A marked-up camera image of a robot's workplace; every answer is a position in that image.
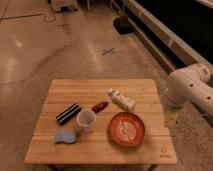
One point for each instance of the orange ceramic bowl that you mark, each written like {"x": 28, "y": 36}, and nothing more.
{"x": 126, "y": 129}

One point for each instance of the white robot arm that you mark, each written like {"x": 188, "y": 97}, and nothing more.
{"x": 190, "y": 84}

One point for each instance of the dark red oblong object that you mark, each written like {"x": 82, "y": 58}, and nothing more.
{"x": 99, "y": 107}

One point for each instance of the white plastic bottle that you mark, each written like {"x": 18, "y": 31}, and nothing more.
{"x": 120, "y": 98}

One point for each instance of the clear plastic measuring cup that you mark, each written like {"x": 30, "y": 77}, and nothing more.
{"x": 86, "y": 119}

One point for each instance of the wooden table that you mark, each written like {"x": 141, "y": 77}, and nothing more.
{"x": 95, "y": 147}

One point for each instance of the black white striped box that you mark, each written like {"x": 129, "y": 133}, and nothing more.
{"x": 68, "y": 114}

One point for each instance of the black floor box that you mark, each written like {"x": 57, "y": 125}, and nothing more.
{"x": 122, "y": 25}

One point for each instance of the blue sponge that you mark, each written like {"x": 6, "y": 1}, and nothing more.
{"x": 67, "y": 137}

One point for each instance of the grey equipment at top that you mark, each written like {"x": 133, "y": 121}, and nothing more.
{"x": 57, "y": 5}

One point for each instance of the white long wall rail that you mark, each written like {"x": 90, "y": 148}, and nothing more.
{"x": 184, "y": 52}

